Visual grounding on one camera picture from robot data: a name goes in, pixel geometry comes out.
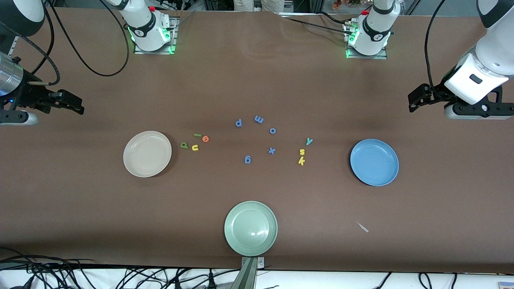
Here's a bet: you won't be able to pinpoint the blue plate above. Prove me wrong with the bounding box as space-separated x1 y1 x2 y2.
350 138 400 187

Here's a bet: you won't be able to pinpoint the beige brown plate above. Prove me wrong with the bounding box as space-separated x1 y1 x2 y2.
123 130 172 178

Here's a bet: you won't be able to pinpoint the orange red background objects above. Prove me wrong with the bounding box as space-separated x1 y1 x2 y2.
331 0 364 10

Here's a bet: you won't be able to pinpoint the person in beige trousers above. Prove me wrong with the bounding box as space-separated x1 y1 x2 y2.
234 0 283 13

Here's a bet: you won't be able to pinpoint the green plate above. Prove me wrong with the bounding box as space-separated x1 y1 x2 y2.
224 201 278 257

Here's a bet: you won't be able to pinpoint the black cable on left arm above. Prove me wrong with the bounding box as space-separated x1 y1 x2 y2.
424 0 447 91

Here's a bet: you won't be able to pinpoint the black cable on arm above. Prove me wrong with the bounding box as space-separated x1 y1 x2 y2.
424 0 447 91
16 0 131 85

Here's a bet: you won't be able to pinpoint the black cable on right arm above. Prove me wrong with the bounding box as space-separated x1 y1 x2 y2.
16 0 131 85

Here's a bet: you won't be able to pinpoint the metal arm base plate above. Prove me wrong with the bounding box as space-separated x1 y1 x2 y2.
345 22 388 60
134 17 178 55

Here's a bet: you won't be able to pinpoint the black cable on table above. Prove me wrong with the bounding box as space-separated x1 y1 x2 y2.
286 16 354 35
317 10 352 26

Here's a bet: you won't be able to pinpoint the tangled black floor cables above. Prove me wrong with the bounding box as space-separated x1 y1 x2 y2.
0 248 97 289

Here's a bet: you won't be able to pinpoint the grey metal camera bracket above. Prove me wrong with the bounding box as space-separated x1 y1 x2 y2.
231 256 265 289

